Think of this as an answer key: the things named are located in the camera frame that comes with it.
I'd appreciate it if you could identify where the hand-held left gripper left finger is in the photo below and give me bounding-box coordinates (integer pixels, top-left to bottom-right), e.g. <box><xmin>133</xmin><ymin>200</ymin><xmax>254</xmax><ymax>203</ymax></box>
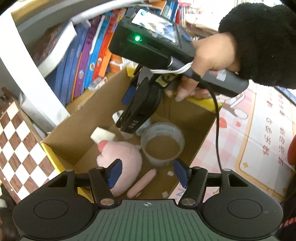
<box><xmin>46</xmin><ymin>159</ymin><xmax>123</xmax><ymax>208</ymax></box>

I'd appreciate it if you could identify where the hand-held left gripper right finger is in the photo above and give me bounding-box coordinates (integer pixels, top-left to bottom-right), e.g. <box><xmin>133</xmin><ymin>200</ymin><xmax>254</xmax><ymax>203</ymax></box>
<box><xmin>173</xmin><ymin>158</ymin><xmax>250</xmax><ymax>207</ymax></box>

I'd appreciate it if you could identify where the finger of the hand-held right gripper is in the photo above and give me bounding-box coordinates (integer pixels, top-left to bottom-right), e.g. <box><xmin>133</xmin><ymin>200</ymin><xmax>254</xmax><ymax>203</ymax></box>
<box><xmin>121</xmin><ymin>65</ymin><xmax>145</xmax><ymax>105</ymax></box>

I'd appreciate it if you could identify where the pink plush toy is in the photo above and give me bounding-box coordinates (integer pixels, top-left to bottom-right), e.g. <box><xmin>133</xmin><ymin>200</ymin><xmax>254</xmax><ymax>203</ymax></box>
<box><xmin>96</xmin><ymin>140</ymin><xmax>142</xmax><ymax>197</ymax></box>

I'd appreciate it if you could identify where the white charger plug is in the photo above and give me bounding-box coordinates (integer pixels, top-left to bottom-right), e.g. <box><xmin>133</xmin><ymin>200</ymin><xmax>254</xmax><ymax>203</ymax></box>
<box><xmin>112</xmin><ymin>110</ymin><xmax>125</xmax><ymax>127</ymax></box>

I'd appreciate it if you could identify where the purple smartwatch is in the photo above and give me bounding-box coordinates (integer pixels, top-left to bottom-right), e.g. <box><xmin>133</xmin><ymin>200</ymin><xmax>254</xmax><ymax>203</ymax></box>
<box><xmin>135</xmin><ymin>118</ymin><xmax>152</xmax><ymax>137</ymax></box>

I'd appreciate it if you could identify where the white foam block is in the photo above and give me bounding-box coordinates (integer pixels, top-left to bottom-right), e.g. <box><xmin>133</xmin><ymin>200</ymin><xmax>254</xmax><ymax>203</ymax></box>
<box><xmin>91</xmin><ymin>127</ymin><xmax>115</xmax><ymax>144</ymax></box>

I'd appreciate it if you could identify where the clear tape roll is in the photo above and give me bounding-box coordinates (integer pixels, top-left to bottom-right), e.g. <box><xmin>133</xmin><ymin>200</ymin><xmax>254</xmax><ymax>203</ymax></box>
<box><xmin>140</xmin><ymin>123</ymin><xmax>185</xmax><ymax>167</ymax></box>

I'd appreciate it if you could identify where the yellow cardboard box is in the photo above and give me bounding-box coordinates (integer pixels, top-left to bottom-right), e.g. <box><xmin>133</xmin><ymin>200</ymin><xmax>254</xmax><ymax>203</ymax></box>
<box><xmin>40</xmin><ymin>66</ymin><xmax>222</xmax><ymax>202</ymax></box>

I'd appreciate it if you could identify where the person's right hand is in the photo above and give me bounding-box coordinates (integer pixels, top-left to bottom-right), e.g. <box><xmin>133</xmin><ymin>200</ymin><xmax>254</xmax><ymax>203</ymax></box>
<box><xmin>165</xmin><ymin>32</ymin><xmax>240</xmax><ymax>102</ymax></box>

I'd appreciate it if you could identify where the orange white carton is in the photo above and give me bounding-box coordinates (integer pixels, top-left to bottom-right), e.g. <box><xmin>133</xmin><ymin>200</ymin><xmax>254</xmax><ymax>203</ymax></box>
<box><xmin>88</xmin><ymin>54</ymin><xmax>124</xmax><ymax>91</ymax></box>

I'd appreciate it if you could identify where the row of colourful books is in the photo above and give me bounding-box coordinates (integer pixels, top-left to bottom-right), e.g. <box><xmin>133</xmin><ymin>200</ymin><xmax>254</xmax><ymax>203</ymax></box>
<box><xmin>45</xmin><ymin>0</ymin><xmax>185</xmax><ymax>105</ymax></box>

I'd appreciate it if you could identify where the thick dark paperback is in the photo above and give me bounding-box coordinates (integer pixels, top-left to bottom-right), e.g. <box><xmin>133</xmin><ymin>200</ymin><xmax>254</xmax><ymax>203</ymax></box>
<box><xmin>31</xmin><ymin>20</ymin><xmax>78</xmax><ymax>77</ymax></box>

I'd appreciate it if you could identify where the brown white chessboard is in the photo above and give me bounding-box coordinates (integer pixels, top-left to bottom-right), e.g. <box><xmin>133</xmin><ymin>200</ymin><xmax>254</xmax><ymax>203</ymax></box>
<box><xmin>0</xmin><ymin>87</ymin><xmax>60</xmax><ymax>204</ymax></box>

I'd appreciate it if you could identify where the person's dark red garment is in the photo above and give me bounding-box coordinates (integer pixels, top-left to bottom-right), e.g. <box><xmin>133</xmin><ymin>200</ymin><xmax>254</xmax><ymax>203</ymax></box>
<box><xmin>277</xmin><ymin>136</ymin><xmax>296</xmax><ymax>241</ymax></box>

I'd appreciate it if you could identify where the white cable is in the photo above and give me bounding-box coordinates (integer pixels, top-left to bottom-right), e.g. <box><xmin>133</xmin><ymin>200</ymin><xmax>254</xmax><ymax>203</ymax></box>
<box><xmin>150</xmin><ymin>61</ymin><xmax>192</xmax><ymax>75</ymax></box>

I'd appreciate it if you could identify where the black cable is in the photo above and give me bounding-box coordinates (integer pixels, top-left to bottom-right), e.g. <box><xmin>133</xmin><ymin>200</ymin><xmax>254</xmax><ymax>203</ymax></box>
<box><xmin>185</xmin><ymin>68</ymin><xmax>223</xmax><ymax>173</ymax></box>

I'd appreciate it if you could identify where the white frame wooden bookshelf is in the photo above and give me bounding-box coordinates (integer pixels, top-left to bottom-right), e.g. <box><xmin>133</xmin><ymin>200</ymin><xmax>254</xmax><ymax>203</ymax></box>
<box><xmin>0</xmin><ymin>0</ymin><xmax>130</xmax><ymax>130</ymax></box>

